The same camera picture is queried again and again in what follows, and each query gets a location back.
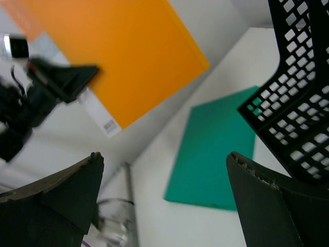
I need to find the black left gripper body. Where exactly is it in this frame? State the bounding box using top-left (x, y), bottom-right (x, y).
top-left (1, 78), bottom-right (61, 162)

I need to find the orange folder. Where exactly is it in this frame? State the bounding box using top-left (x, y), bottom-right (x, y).
top-left (1, 1), bottom-right (209, 137)

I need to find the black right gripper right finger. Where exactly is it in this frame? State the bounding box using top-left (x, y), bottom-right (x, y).
top-left (226, 152), bottom-right (328, 246)

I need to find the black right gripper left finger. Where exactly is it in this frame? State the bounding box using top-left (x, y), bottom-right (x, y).
top-left (1, 152), bottom-right (104, 246)

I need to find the green folder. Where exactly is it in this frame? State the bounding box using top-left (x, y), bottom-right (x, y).
top-left (163, 86), bottom-right (258, 211)

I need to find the black mesh file organizer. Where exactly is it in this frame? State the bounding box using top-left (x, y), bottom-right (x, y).
top-left (238, 1), bottom-right (328, 189)

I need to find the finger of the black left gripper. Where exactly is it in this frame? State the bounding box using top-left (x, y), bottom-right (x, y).
top-left (27, 58), bottom-right (100, 103)

